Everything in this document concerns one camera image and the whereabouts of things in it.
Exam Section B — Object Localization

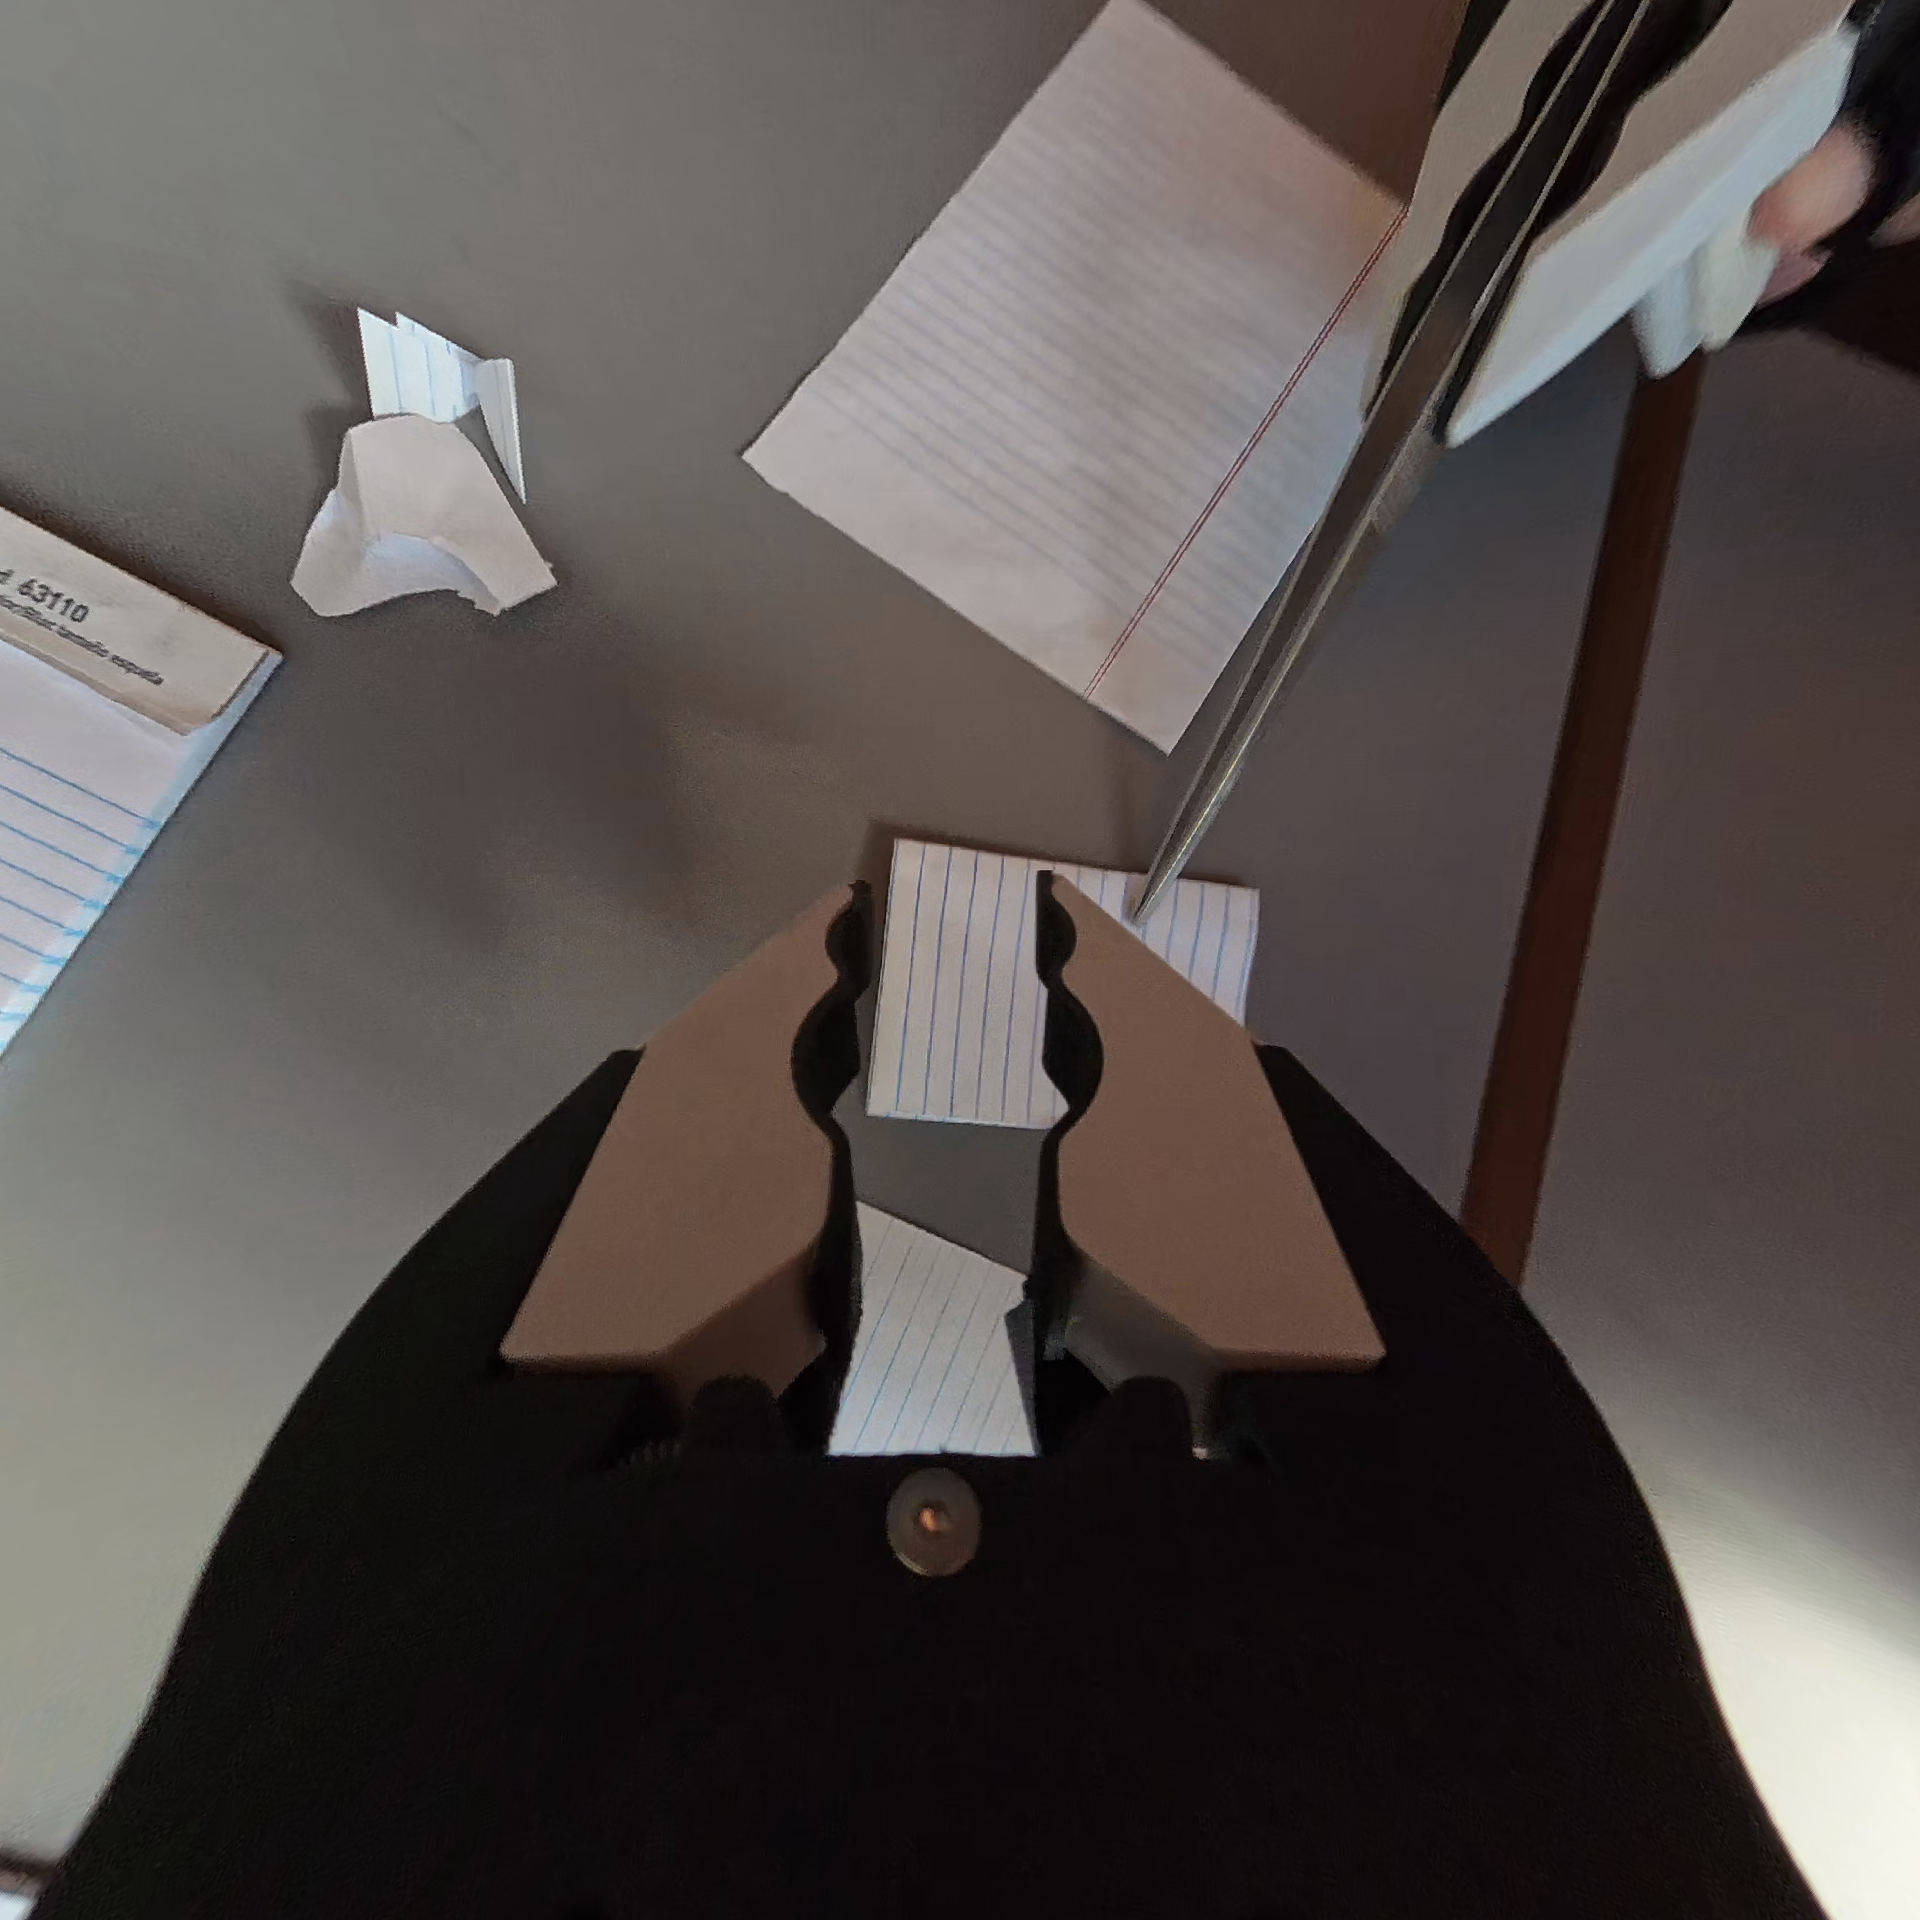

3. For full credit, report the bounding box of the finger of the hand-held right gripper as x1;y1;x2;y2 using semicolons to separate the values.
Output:
1438;0;1866;445
1366;0;1564;420

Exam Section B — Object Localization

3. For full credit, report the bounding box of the lined paper sheet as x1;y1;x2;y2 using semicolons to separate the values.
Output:
742;0;1415;751
825;1198;1045;1460
866;836;1262;1130

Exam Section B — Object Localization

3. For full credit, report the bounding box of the white lined notepad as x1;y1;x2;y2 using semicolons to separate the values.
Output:
0;507;285;1058

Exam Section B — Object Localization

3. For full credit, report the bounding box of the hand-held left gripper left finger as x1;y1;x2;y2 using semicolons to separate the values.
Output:
500;882;872;1448

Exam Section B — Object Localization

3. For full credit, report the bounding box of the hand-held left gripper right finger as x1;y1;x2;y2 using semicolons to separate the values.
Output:
1035;871;1384;1457

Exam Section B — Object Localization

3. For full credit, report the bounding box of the crumpled white paper scrap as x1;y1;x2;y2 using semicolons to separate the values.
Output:
291;412;560;619

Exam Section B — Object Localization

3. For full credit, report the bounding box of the person's right hand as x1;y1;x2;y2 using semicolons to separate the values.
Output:
1755;122;1891;262

